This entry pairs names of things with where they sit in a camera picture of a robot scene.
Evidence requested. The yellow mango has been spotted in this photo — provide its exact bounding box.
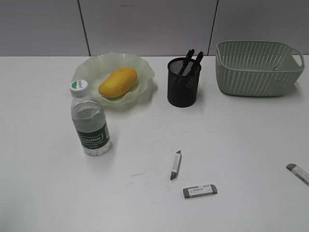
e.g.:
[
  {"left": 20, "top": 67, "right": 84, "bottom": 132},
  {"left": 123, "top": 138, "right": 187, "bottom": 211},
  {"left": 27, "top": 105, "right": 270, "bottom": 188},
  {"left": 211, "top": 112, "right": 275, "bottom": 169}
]
[{"left": 98, "top": 67, "right": 138, "bottom": 98}]

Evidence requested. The grey white eraser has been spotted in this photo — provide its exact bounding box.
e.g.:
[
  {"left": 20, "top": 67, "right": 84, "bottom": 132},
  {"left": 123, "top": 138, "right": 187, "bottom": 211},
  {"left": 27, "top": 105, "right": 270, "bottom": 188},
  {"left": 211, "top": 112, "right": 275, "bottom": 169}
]
[
  {"left": 170, "top": 150, "right": 182, "bottom": 180},
  {"left": 183, "top": 184, "right": 218, "bottom": 198},
  {"left": 286, "top": 163, "right": 309, "bottom": 186}
]

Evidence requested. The black marker pen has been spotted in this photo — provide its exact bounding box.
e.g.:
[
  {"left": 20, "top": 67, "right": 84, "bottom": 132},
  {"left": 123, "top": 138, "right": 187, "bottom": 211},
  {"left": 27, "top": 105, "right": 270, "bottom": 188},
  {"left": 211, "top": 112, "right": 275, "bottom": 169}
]
[
  {"left": 190, "top": 51, "right": 203, "bottom": 74},
  {"left": 178, "top": 49, "right": 195, "bottom": 75}
]

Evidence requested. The clear water bottle green label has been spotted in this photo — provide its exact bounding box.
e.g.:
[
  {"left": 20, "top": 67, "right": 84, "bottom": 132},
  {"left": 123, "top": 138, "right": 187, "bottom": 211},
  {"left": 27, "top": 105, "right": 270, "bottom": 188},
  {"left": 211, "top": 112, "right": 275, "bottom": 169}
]
[{"left": 70, "top": 80, "right": 112, "bottom": 156}]

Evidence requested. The black mesh pen holder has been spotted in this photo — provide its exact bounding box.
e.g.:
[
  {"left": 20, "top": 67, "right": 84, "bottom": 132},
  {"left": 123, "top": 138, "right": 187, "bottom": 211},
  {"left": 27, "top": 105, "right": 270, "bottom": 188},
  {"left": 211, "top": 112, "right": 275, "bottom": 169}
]
[{"left": 167, "top": 58, "right": 201, "bottom": 108}]

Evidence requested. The green frosted wavy plate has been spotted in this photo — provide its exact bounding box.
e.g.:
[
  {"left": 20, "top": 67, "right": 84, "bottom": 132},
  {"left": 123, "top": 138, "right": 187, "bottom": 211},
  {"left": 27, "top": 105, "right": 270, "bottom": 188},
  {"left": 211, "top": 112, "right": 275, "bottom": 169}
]
[{"left": 72, "top": 52, "right": 155, "bottom": 108}]

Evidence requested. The green plastic woven basket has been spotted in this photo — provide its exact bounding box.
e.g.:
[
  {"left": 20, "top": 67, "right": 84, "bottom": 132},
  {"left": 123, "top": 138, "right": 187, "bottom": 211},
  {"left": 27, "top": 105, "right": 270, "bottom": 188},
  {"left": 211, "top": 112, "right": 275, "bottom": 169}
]
[{"left": 216, "top": 41, "right": 305, "bottom": 97}]

